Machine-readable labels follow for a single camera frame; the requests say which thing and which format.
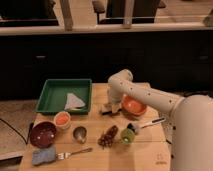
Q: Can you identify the dark red bowl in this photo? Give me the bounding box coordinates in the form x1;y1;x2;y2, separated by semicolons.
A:
30;121;57;148

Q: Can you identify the blue sponge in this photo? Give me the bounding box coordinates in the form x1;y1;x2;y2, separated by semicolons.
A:
32;147;56;166

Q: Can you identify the metal cup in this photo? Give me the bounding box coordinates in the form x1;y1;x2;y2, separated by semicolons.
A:
73;126;87;144

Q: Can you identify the orange bowl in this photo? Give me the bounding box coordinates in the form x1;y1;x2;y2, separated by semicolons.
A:
121;95;147;117

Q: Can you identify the small orange-filled white cup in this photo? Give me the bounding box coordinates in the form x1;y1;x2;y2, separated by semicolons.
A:
53;111;71;130

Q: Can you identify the green plastic tray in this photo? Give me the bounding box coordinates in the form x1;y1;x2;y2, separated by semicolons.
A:
36;79;92;115

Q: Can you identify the bunch of dark grapes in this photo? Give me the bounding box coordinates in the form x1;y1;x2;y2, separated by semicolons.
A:
98;125;118;148

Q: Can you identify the dark office chair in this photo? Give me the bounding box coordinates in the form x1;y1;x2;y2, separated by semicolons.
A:
92;0;166;25

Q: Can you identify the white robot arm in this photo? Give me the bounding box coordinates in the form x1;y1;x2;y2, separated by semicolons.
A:
107;69;213;171

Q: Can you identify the metal fork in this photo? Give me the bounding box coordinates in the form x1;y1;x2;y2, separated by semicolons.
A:
56;148;93;160

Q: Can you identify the green plastic cup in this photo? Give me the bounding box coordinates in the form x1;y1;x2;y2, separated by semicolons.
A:
120;128;135;145

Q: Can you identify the black cable left floor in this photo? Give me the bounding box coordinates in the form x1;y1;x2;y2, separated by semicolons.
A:
0;118;35;146

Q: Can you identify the white folded cloth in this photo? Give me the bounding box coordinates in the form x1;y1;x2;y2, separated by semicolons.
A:
64;93;85;110

